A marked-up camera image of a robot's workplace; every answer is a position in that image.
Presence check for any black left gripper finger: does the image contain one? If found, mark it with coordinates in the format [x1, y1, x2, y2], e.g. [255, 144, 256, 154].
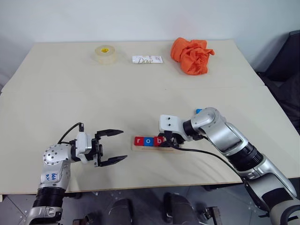
[96, 128, 124, 139]
[99, 155, 128, 168]

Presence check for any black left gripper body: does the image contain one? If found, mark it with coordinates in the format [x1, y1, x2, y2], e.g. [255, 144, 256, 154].
[90, 132, 105, 168]

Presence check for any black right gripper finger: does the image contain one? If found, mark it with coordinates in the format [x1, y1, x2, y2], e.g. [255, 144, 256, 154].
[159, 139, 176, 149]

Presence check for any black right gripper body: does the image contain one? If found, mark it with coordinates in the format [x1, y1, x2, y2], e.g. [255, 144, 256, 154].
[161, 130, 188, 149]

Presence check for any wooden letter tray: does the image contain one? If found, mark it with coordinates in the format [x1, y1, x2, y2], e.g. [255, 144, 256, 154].
[131, 137, 177, 153]

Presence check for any clear tape roll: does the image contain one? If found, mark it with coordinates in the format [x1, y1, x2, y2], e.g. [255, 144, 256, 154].
[94, 44, 117, 65]

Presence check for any white Dove soap box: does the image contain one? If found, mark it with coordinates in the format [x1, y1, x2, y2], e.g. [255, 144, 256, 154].
[131, 54, 164, 65]

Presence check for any crumpled orange cloth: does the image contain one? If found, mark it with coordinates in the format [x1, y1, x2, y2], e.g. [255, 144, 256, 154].
[170, 37, 215, 76]

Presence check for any black chair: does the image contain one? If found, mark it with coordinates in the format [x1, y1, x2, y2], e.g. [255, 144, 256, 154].
[255, 30, 300, 138]

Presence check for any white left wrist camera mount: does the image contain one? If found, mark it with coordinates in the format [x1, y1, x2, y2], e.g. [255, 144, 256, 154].
[75, 131, 94, 165]

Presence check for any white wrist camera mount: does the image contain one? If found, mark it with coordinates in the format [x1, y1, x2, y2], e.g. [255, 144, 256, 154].
[158, 114, 184, 137]
[75, 131, 94, 165]

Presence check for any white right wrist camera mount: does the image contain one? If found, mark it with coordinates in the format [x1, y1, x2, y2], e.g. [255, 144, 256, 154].
[158, 114, 184, 137]

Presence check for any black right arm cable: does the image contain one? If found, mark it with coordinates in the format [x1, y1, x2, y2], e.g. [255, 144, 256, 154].
[172, 145, 238, 170]

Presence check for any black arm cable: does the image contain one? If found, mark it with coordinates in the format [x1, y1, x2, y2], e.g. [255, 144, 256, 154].
[172, 145, 238, 170]
[57, 121, 85, 145]

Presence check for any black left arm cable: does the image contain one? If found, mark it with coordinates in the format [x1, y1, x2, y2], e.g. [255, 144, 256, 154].
[57, 121, 85, 145]

